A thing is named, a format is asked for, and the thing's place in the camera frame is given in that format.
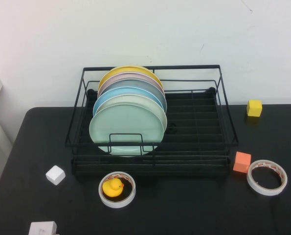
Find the yellow rubber duck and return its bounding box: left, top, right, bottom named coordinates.
left=102, top=178, right=125, bottom=197

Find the white tape roll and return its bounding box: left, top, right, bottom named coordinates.
left=98, top=171, right=136, bottom=209
left=246, top=159, right=288, bottom=196

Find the orange cube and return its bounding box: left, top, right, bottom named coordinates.
left=233, top=151, right=252, bottom=174

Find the white rectangular block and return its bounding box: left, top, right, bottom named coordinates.
left=28, top=221, right=57, bottom=235

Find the cream white plate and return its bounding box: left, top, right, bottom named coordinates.
left=95, top=94, right=168, bottom=135

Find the white cube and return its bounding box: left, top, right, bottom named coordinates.
left=45, top=165, right=66, bottom=186

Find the yellow plate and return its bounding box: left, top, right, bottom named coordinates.
left=98, top=65, right=164, bottom=93

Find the mint green plate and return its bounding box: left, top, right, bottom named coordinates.
left=89, top=104, right=165, bottom=157

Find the yellow cube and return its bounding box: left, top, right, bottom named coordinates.
left=246, top=99, right=263, bottom=118

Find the black wire dish rack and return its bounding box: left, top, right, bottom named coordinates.
left=65, top=64, right=239, bottom=177

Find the pink plate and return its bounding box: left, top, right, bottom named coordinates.
left=97, top=72, right=166, bottom=98

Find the grey plate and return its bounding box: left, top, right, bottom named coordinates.
left=97, top=78, right=167, bottom=108

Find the blue plate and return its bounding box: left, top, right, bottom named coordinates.
left=93, top=86, right=164, bottom=117

